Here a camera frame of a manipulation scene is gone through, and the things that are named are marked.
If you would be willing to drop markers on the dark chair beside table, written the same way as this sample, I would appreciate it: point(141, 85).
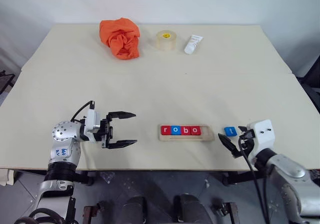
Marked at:
point(312, 83)

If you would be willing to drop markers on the wooden letter tray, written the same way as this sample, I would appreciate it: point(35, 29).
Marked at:
point(206, 133)

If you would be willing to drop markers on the red tile letter r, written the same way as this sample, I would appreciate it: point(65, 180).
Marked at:
point(166, 130)

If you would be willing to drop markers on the blue tile letter t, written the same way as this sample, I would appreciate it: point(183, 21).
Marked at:
point(230, 131)

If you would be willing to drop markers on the red tile letter b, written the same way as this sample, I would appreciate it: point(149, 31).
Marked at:
point(186, 130)

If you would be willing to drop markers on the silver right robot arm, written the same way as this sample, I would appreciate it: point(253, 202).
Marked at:
point(290, 174)

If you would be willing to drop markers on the crumpled orange cloth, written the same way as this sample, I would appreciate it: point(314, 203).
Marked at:
point(120, 37)

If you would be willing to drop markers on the clear tape roll yellow core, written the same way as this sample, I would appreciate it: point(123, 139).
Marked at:
point(165, 42)

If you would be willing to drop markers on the black stand beside table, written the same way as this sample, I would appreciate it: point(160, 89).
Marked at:
point(6, 80)

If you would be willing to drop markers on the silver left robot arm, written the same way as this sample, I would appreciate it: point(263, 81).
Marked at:
point(62, 143)

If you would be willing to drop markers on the white squeeze tube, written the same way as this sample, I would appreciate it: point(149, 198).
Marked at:
point(193, 44)

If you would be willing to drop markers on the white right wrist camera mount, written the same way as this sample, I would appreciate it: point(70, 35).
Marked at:
point(262, 136)

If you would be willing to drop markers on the rusty metal bracket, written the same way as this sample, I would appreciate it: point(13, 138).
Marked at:
point(92, 212)
point(226, 212)

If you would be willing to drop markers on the black table frame bar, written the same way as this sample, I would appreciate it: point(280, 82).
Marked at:
point(83, 177)
point(240, 177)

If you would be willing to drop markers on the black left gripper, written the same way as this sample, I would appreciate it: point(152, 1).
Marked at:
point(106, 131)

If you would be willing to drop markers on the blue tile letter o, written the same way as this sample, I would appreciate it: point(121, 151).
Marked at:
point(176, 130)

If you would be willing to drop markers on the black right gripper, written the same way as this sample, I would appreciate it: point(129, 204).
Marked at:
point(248, 134)

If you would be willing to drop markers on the red tile letter o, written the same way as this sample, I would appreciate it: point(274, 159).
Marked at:
point(195, 130)

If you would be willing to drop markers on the dark rounded shape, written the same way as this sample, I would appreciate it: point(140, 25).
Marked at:
point(191, 210)
point(135, 211)

